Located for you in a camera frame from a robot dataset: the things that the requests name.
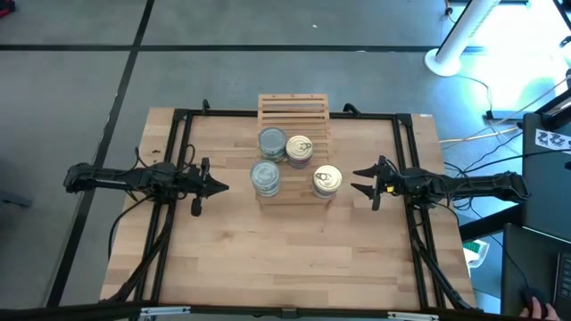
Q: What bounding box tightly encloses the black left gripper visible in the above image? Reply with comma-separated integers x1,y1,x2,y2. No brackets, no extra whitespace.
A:
176,156,230,201

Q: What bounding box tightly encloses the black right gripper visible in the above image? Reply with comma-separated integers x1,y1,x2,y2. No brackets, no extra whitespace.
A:
350,154,419,211

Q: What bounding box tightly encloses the wooden slatted shelf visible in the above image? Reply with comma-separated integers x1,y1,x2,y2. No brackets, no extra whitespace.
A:
254,93,335,209

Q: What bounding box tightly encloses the green white packet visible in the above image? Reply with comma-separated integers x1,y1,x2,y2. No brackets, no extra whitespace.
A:
462,238,491,269

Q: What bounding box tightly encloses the white tower fan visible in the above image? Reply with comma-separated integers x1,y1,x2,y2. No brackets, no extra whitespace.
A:
423,0,503,78

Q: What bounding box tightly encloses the black power strip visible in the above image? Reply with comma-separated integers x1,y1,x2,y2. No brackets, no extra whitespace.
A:
484,110,524,122

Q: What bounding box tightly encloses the dark grey side desk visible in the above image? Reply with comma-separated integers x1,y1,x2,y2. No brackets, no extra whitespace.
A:
500,221,571,321
520,111,571,245

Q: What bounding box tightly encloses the paper sheet with black markers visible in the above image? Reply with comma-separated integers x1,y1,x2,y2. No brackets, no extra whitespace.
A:
534,128,571,155

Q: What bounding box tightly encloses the black computer mouse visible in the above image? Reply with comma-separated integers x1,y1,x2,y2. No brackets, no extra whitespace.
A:
520,286,550,313

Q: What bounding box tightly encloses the person's hand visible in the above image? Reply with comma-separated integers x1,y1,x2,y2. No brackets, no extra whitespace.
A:
518,301,561,321

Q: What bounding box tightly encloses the black laptop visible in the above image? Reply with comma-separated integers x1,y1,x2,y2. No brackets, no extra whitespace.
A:
552,251,571,311

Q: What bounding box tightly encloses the black aluminium rail frame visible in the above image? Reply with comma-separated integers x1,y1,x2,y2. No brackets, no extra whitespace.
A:
104,106,476,313

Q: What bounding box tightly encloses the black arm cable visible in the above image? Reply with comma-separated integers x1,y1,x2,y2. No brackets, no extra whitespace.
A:
106,195,151,262

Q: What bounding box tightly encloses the cream floor cable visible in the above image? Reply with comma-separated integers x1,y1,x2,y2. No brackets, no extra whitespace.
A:
438,126,521,144

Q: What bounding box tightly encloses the silver metal bracket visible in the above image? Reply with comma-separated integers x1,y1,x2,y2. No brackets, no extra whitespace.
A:
139,305,192,320
386,310,440,321

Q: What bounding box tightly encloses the black floor cable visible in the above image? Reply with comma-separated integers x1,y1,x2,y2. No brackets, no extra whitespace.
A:
457,73,494,115

